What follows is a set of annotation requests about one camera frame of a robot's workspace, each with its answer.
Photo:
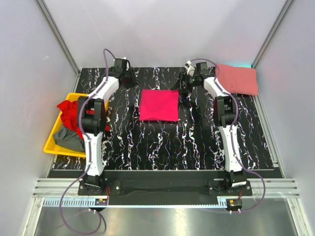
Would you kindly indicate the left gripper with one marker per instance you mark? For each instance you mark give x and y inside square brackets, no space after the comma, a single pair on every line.
[134,82]

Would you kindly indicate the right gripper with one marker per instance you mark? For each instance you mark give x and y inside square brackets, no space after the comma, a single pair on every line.
[182,77]

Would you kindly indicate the magenta pink t shirt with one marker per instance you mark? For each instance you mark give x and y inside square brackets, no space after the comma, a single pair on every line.
[159,105]

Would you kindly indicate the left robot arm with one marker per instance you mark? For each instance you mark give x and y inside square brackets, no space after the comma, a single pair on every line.
[93,175]

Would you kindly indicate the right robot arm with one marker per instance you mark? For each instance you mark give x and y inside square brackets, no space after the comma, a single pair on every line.
[225,119]

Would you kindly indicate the folded salmon pink t shirt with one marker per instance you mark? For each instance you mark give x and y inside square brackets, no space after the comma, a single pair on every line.
[238,80]

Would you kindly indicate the folded teal t shirt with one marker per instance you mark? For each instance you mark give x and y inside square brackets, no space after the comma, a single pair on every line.
[240,64]

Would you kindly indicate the red t shirt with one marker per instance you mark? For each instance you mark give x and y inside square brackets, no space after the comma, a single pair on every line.
[69,113]

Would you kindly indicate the grey t shirt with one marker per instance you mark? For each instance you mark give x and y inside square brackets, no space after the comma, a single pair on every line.
[69,139]

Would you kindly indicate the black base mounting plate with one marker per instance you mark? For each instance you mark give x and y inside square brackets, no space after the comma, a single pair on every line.
[179,188]

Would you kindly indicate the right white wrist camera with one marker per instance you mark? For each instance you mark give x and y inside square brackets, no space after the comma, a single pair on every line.
[189,68]

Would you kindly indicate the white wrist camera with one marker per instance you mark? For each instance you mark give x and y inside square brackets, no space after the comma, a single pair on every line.
[189,68]
[127,62]

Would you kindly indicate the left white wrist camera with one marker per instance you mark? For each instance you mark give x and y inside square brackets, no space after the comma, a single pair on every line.
[127,62]

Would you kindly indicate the left aluminium frame post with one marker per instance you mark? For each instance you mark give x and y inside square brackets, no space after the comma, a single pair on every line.
[56,33]

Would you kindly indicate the aluminium frame post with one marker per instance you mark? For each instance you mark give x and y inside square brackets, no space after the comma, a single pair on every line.
[56,33]
[272,32]

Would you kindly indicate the right aluminium frame post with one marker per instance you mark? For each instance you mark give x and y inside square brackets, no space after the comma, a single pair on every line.
[272,32]

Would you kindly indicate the aluminium rail profile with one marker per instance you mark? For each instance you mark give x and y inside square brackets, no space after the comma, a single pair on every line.
[68,193]

